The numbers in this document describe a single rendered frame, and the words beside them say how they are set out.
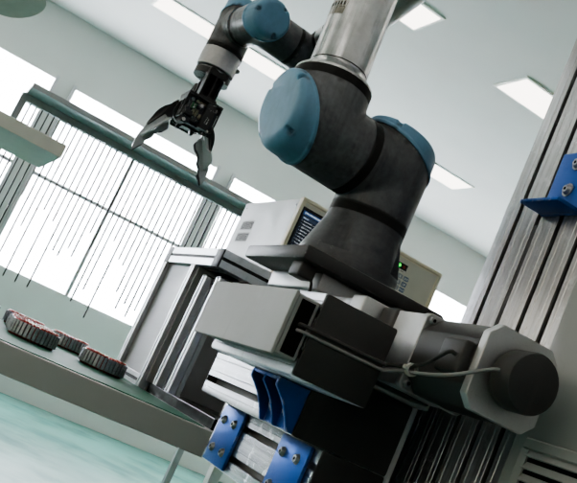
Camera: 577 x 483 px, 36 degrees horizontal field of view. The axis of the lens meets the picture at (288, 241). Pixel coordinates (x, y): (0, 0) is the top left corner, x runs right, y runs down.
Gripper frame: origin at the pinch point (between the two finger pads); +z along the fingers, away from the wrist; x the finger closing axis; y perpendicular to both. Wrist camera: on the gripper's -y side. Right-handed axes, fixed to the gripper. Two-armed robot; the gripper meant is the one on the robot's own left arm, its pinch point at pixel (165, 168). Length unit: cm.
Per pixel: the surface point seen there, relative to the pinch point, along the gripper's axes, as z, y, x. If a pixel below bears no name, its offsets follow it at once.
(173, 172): -74, -379, 79
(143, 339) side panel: 30, -63, 26
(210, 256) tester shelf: 6.0, -37.9, 26.0
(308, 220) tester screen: -12, -33, 43
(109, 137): -74, -376, 34
